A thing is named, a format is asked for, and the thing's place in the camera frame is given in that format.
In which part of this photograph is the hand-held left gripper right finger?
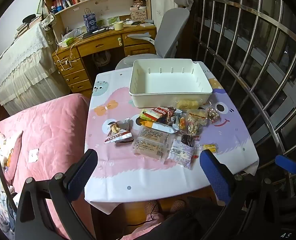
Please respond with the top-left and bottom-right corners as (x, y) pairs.
(200, 149), (282, 240)

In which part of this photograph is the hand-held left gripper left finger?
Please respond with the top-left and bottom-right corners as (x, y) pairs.
(14, 149), (98, 240)

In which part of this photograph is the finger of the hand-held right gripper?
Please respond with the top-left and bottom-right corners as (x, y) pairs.
(275, 155), (296, 198)

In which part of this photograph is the white printed snack packet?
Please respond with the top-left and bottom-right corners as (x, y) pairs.
(164, 139), (196, 168)

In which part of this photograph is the triangular brown snack packet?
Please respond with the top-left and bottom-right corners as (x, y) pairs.
(103, 119), (133, 144)

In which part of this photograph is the orange and white snack packet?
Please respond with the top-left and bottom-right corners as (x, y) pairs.
(140, 120), (179, 134)

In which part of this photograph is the clear bread packet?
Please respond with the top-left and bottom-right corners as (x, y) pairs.
(132, 126), (170, 160)

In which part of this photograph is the white plastic storage bin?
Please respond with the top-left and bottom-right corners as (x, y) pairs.
(128, 59), (213, 108)

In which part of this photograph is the clear bag of mixed snacks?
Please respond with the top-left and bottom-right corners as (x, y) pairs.
(185, 109), (208, 136)

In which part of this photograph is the small yellow candy packet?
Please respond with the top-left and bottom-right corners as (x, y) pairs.
(201, 144), (218, 153)

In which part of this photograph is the cartoon printed tablecloth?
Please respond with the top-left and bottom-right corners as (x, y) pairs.
(84, 61), (259, 214)

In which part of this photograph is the dark chocolate packet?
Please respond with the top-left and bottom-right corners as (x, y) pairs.
(181, 134), (195, 147)

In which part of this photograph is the person's dark pants leg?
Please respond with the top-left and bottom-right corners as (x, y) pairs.
(123, 196), (241, 240)

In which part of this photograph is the pink mesh slipper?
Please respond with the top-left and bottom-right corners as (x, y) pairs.
(143, 200), (161, 216)
(170, 199), (186, 212)

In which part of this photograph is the white tag on blanket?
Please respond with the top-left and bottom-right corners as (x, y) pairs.
(28, 149), (40, 163)

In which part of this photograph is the small clear candy bag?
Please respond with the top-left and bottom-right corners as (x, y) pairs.
(206, 106), (221, 123)

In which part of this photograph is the dark brown snack packet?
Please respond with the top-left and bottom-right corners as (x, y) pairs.
(166, 106), (182, 130)

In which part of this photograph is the clear bag of yellow pastries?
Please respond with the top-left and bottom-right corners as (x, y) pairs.
(171, 97), (205, 110)

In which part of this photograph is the green snack packet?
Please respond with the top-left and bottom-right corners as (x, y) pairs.
(139, 108), (158, 120)

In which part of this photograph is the red cookie packet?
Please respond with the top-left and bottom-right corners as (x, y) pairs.
(145, 106), (172, 120)

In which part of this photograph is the dark backpack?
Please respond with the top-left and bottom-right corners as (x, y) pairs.
(92, 51), (111, 67)

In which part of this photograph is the lace covered piano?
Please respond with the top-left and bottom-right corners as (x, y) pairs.
(0, 22), (72, 117)

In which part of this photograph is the wooden desk with drawers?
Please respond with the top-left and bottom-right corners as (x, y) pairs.
(52, 24), (159, 93)

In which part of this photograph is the green tissue box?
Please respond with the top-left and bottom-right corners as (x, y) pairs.
(59, 37), (75, 47)

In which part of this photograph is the white plastic bag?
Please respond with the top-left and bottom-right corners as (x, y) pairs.
(62, 29), (85, 42)

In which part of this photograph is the black notebook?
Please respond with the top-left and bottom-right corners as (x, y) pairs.
(82, 27), (111, 39)

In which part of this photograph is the blue paper bag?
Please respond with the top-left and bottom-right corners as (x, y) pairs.
(83, 8), (98, 32)

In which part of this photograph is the patterned pouch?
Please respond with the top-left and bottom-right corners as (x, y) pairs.
(39, 14), (57, 30)

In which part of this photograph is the grey office chair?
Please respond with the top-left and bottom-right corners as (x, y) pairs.
(115, 0), (195, 70)

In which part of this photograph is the stack of books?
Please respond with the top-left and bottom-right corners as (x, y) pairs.
(14, 15), (43, 39)

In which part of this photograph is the patterned cardboard box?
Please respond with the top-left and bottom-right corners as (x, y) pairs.
(129, 10), (148, 22)

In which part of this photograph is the wooden bookshelf hutch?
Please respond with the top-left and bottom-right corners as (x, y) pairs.
(40, 0), (151, 32)

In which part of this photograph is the row of red blue books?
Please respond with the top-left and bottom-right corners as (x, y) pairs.
(50, 0), (79, 13)

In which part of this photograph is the white charging cable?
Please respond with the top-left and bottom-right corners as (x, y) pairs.
(52, 30), (84, 72)

